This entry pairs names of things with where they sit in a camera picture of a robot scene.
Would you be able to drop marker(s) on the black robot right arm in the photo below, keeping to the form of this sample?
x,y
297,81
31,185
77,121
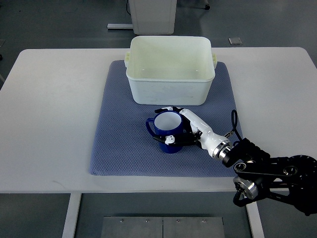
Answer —
x,y
291,180

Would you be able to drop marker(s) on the white plastic box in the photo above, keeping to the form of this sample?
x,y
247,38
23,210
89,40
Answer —
x,y
170,70

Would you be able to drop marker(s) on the grey metal floor bar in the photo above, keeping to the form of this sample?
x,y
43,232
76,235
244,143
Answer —
x,y
117,26

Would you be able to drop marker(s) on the white table left leg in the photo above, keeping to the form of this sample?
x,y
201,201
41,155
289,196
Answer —
x,y
72,215

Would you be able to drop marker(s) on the white table leg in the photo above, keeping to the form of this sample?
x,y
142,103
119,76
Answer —
x,y
255,220
72,215

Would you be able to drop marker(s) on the white table right leg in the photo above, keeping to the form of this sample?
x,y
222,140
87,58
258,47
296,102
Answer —
x,y
255,220

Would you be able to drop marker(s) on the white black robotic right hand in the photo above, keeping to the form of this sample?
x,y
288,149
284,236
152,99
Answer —
x,y
197,132

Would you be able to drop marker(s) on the blue mug white inside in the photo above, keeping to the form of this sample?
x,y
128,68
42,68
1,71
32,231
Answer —
x,y
165,124

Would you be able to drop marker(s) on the blue quilted mat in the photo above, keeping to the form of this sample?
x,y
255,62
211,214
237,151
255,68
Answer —
x,y
123,147

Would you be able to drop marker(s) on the small grey floor plate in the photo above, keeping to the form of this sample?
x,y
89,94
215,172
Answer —
x,y
235,41

